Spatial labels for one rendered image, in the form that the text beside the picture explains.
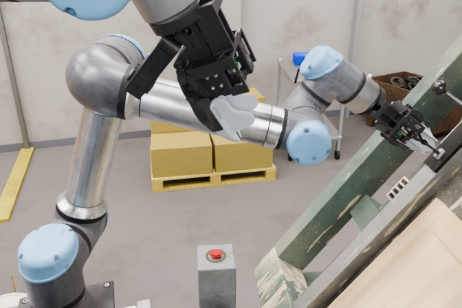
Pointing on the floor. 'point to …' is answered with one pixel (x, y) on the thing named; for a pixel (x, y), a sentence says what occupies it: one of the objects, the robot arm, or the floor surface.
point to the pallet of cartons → (204, 157)
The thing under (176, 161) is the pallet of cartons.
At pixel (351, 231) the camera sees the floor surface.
